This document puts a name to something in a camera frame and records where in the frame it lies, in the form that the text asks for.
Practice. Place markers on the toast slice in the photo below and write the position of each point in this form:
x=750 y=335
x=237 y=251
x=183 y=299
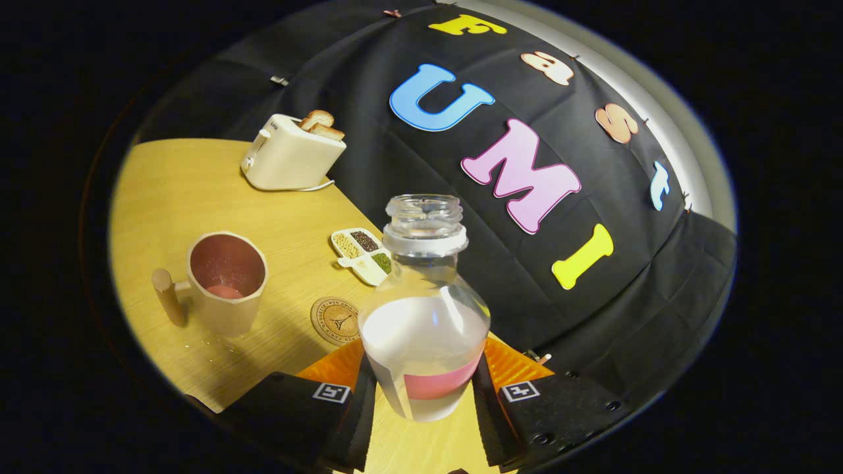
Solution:
x=328 y=131
x=317 y=118

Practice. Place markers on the round cork coaster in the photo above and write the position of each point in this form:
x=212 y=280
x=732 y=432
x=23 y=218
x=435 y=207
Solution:
x=332 y=321

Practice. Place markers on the white toaster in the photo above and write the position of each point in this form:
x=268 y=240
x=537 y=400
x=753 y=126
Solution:
x=290 y=161

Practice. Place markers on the silver clip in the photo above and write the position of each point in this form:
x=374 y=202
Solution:
x=279 y=80

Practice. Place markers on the wooden table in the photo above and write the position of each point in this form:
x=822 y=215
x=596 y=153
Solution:
x=197 y=191

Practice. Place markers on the white divided grain dish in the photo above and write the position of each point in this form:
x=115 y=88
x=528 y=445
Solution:
x=361 y=257

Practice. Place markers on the clear plastic juice bottle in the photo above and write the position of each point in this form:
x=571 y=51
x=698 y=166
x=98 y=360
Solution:
x=421 y=329

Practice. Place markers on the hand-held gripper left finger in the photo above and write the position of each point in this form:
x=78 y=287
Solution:
x=359 y=424

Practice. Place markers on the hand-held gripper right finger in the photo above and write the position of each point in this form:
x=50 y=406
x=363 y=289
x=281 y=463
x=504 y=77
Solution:
x=490 y=428

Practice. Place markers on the black backdrop cloth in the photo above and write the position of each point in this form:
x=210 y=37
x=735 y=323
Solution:
x=625 y=276

